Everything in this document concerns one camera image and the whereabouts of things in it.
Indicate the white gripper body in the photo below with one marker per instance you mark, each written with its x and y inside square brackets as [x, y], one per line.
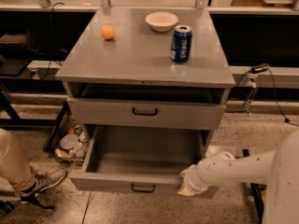
[193, 180]

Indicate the grey drawer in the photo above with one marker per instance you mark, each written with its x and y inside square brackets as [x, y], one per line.
[175, 115]
[138, 160]

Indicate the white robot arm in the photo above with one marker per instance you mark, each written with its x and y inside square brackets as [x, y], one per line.
[278, 169]

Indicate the grey top drawer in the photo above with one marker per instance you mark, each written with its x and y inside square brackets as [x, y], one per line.
[175, 115]

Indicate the grey drawer cabinet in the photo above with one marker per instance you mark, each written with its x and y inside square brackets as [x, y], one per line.
[136, 64]

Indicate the black metal stand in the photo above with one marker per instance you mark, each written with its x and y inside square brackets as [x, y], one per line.
[256, 191]

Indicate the black power adapter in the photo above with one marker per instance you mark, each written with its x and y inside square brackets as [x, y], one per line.
[259, 68]

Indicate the blue pepsi can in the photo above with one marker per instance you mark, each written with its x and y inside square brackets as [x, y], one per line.
[181, 43]

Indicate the grey sneaker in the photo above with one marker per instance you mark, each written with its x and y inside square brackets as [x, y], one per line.
[44, 181]

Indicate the white bowl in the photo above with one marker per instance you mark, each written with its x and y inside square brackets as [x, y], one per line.
[161, 21]

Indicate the orange fruit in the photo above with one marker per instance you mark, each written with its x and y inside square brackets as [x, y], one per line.
[107, 32]

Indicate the person leg khaki trousers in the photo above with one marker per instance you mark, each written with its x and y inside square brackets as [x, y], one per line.
[14, 167]

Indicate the wire basket with items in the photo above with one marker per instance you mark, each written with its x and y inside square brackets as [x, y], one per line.
[72, 146]

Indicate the black table leg frame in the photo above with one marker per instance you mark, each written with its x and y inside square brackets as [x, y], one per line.
[56, 126]

